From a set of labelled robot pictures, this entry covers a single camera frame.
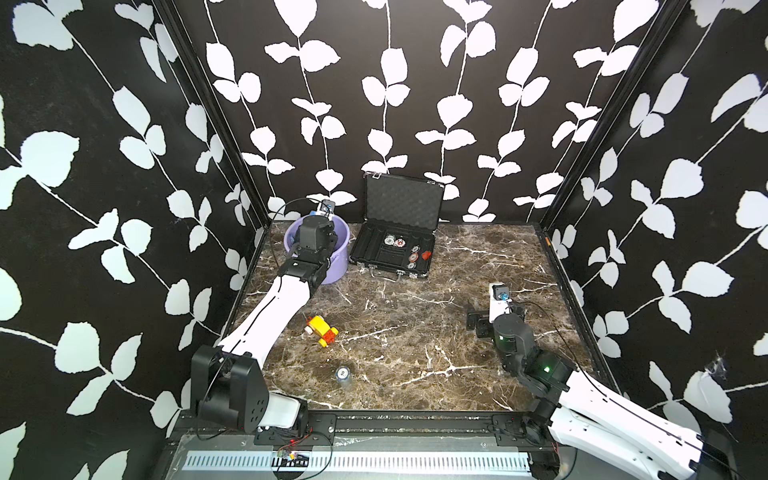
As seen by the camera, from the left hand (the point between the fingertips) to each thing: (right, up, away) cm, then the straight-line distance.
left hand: (312, 221), depth 81 cm
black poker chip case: (+24, -1, +34) cm, 42 cm away
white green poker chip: (+21, -4, +33) cm, 40 cm away
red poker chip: (+30, -10, +27) cm, 41 cm away
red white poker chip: (+25, -5, +31) cm, 40 cm away
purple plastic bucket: (+6, -12, +8) cm, 16 cm away
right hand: (+46, -20, -4) cm, 50 cm away
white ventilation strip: (+11, -59, -11) cm, 61 cm away
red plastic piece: (+35, -10, +27) cm, 45 cm away
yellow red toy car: (0, -31, +6) cm, 31 cm away
